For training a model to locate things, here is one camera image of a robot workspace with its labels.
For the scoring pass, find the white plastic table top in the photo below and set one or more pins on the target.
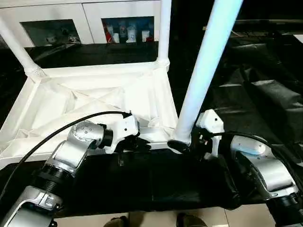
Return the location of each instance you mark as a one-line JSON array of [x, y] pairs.
[[85, 94]]

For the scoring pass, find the white plastic table leg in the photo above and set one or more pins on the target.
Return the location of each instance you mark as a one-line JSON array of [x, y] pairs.
[[208, 71], [19, 47], [164, 28]]

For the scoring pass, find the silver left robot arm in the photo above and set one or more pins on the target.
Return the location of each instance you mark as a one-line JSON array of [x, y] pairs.
[[66, 156]]

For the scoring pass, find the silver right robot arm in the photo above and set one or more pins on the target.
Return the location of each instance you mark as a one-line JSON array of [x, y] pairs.
[[265, 165]]

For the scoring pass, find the black work mat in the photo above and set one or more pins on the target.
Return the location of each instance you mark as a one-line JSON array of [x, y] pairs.
[[255, 94]]

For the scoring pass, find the small yellow tag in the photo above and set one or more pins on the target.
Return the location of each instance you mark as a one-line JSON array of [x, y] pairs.
[[205, 28]]

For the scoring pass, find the white cabinet with glass doors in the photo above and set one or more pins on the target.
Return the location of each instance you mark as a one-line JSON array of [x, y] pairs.
[[85, 16]]

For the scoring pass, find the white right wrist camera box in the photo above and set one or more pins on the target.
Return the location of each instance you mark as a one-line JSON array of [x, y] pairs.
[[210, 124]]

